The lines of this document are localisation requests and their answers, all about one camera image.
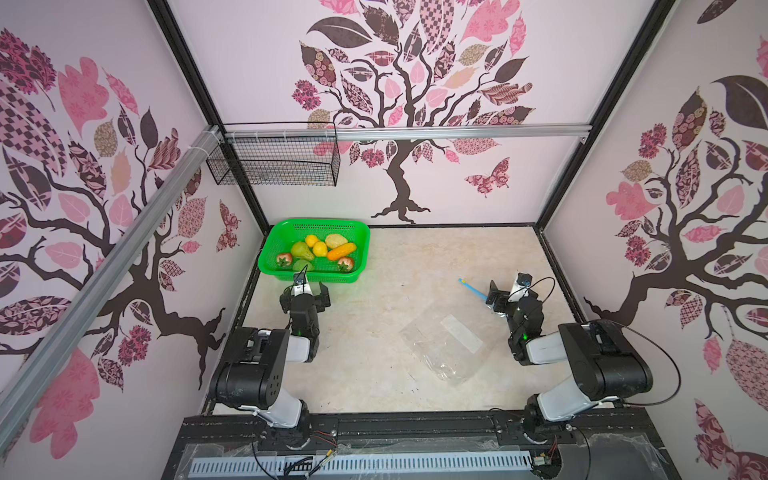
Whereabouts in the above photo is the clear zip top bag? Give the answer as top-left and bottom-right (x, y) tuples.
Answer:
(399, 279), (506, 386)

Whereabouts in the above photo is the horizontal aluminium rail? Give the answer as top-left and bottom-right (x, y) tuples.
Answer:
(225, 124), (592, 142)

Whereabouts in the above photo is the left diagonal aluminium rail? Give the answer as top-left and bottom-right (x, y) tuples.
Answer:
(1, 125), (222, 448)

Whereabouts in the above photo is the white slotted cable duct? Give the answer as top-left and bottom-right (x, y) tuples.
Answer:
(187, 451), (533, 479)

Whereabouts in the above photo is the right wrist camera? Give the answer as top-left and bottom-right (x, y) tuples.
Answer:
(508, 272), (533, 303)

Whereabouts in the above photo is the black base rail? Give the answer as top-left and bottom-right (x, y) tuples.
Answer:
(162, 408), (680, 479)

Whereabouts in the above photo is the black wire basket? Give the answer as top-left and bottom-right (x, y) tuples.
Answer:
(206, 120), (341, 187)

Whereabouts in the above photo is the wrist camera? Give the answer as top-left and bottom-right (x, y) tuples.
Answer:
(291, 270), (312, 296)
(508, 272), (533, 303)

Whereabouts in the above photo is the green plastic basket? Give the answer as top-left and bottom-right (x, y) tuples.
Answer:
(258, 219), (371, 283)

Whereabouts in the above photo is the green pear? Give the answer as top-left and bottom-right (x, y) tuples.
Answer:
(290, 241), (315, 262)

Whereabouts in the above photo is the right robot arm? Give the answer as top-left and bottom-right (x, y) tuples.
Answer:
(479, 272), (683, 444)

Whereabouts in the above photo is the beige potato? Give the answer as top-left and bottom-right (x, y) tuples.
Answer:
(324, 233), (349, 250)

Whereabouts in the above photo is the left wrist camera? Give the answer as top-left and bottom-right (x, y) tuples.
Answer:
(291, 270), (312, 296)

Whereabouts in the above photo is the left red strawberry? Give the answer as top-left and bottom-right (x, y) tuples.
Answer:
(275, 252), (294, 268)

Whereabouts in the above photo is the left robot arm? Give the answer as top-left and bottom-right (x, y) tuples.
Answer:
(209, 283), (331, 449)

